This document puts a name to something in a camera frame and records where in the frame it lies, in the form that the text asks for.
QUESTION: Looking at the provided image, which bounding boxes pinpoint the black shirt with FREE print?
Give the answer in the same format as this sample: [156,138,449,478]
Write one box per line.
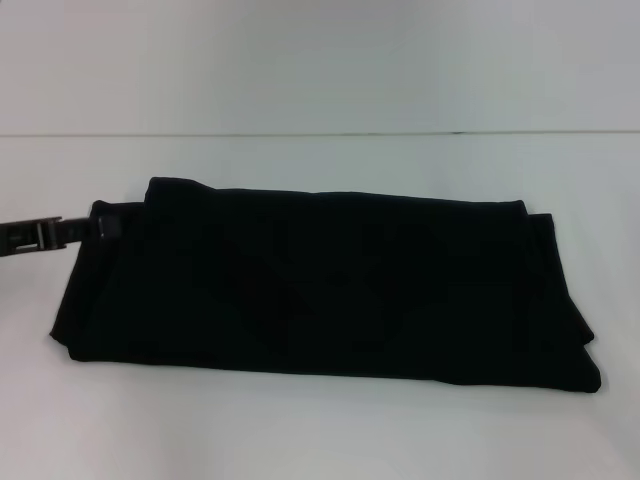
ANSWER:
[49,174,602,397]

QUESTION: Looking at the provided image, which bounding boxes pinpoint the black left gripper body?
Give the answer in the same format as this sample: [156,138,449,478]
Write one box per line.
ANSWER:
[0,214,64,260]

